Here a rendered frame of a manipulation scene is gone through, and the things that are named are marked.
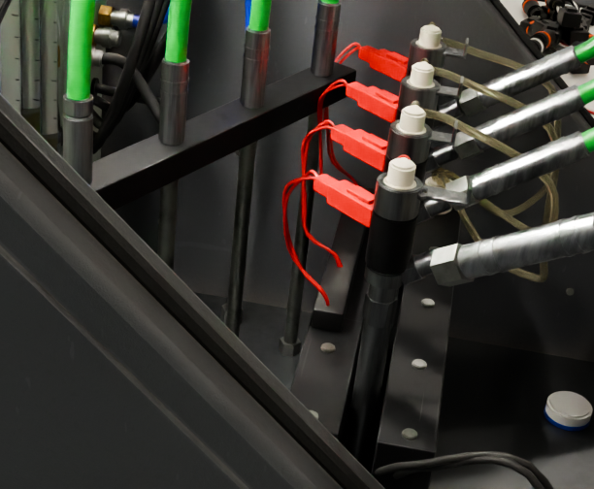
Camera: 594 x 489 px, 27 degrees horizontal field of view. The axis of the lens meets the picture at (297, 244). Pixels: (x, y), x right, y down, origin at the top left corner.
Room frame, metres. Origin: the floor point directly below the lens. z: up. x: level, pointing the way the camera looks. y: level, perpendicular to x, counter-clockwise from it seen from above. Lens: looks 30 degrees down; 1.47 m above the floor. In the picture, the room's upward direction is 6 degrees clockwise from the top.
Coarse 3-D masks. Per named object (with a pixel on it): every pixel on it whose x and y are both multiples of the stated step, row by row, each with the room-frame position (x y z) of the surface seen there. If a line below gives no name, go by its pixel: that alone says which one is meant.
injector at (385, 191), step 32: (384, 192) 0.64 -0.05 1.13; (416, 192) 0.64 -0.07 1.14; (384, 224) 0.64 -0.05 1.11; (384, 256) 0.64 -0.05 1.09; (416, 256) 0.65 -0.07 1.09; (384, 288) 0.64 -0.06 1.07; (384, 320) 0.64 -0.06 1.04; (384, 352) 0.65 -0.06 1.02; (352, 416) 0.65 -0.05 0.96; (352, 448) 0.64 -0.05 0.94
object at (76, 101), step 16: (80, 0) 0.67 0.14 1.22; (80, 16) 0.67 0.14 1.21; (80, 32) 0.67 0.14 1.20; (80, 48) 0.67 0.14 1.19; (80, 64) 0.67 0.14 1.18; (80, 80) 0.67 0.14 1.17; (64, 96) 0.67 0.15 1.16; (80, 96) 0.67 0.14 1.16; (64, 112) 0.67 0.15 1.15; (80, 112) 0.67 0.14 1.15
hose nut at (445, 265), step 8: (440, 248) 0.55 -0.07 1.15; (448, 248) 0.55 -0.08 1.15; (456, 248) 0.55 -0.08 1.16; (432, 256) 0.55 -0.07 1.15; (440, 256) 0.55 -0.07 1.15; (448, 256) 0.54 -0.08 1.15; (456, 256) 0.54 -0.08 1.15; (432, 264) 0.55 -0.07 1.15; (440, 264) 0.54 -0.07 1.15; (448, 264) 0.54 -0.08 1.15; (456, 264) 0.54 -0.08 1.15; (440, 272) 0.54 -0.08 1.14; (448, 272) 0.54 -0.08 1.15; (456, 272) 0.54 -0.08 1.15; (440, 280) 0.54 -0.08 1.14; (448, 280) 0.54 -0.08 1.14; (456, 280) 0.54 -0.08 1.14; (464, 280) 0.54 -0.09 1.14; (472, 280) 0.54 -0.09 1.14
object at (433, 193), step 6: (426, 186) 0.66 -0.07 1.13; (432, 186) 0.66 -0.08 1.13; (420, 192) 0.65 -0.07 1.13; (432, 192) 0.65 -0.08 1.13; (438, 192) 0.65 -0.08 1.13; (444, 192) 0.65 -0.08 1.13; (450, 192) 0.65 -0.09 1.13; (456, 192) 0.65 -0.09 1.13; (462, 192) 0.65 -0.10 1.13; (420, 198) 0.64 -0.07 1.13; (426, 198) 0.64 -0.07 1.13; (432, 198) 0.64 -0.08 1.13; (438, 198) 0.64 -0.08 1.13; (444, 198) 0.64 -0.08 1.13; (450, 198) 0.64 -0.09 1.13; (456, 198) 0.65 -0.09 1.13; (462, 198) 0.65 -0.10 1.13; (456, 204) 0.64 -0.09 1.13; (462, 204) 0.64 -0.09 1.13
